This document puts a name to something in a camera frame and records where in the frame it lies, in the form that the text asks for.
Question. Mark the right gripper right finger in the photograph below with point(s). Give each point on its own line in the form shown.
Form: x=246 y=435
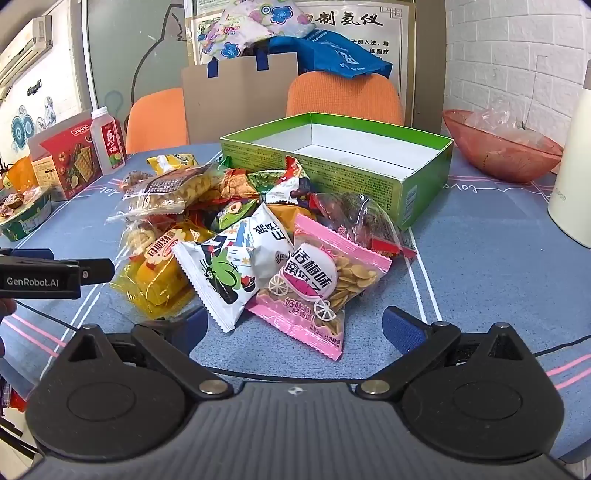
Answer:
x=423 y=348

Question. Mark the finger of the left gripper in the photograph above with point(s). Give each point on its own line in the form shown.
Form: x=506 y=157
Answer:
x=95 y=271

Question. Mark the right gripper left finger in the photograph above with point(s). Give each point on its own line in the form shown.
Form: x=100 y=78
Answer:
x=165 y=345

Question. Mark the yellow soft bread packet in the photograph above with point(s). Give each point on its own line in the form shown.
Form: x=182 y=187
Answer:
x=152 y=279

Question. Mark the white blue snack packet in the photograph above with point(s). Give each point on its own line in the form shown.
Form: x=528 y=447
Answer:
x=230 y=268

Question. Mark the clear orange nut packet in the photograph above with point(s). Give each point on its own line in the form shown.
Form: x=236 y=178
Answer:
x=169 y=193

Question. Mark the pink melon seed packet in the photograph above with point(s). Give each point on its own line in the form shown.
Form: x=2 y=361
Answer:
x=306 y=298

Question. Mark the yellow green chips packet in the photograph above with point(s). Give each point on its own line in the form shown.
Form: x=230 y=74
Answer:
x=165 y=163

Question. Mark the small green candy packet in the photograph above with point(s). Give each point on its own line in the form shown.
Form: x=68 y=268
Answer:
x=233 y=212

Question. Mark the clear red dates packet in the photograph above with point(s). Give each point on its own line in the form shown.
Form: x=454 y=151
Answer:
x=362 y=220

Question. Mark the red spicy bean packet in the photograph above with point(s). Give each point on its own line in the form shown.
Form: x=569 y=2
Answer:
x=230 y=185

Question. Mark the orange snack packet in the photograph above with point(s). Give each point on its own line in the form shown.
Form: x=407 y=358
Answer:
x=287 y=214

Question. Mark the person's left hand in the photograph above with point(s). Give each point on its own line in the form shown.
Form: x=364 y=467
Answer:
x=7 y=307

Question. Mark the round snack tin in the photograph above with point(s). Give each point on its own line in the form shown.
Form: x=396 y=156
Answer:
x=22 y=213

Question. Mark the red cracker box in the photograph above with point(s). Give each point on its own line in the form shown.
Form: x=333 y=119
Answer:
x=63 y=157

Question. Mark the red white juice carton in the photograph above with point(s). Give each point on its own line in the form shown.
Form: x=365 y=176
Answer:
x=107 y=140

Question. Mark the left orange chair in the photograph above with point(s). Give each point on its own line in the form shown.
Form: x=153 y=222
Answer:
x=157 y=121

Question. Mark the orange chair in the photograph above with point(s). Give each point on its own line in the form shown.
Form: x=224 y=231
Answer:
x=371 y=97
x=157 y=121

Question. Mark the green cardboard box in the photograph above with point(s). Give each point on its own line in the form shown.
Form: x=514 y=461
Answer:
x=401 y=168

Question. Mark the green pea snack packet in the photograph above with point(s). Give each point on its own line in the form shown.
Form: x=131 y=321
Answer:
x=265 y=180

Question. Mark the red white snack packet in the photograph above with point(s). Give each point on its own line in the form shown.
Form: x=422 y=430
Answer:
x=294 y=187

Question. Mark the cream thermos jug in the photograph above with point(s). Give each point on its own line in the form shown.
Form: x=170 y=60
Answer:
x=570 y=202

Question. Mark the pink plastic bowl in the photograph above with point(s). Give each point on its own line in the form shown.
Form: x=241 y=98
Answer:
x=499 y=157

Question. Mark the brown paper bag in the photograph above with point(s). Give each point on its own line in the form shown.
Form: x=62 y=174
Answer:
x=222 y=97

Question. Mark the clear plastic bag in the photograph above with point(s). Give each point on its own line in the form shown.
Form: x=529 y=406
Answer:
x=500 y=122

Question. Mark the white air conditioner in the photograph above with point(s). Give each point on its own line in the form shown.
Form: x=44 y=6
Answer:
x=34 y=40

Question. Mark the right orange chair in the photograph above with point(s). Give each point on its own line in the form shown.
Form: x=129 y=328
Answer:
x=371 y=97

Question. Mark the floral cloth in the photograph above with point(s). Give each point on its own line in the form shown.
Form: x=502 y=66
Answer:
x=243 y=24

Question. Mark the blue fabric bag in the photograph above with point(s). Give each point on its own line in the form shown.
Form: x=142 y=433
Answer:
x=329 y=52

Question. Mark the framed calligraphy poster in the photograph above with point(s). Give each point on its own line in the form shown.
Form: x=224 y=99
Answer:
x=385 y=28

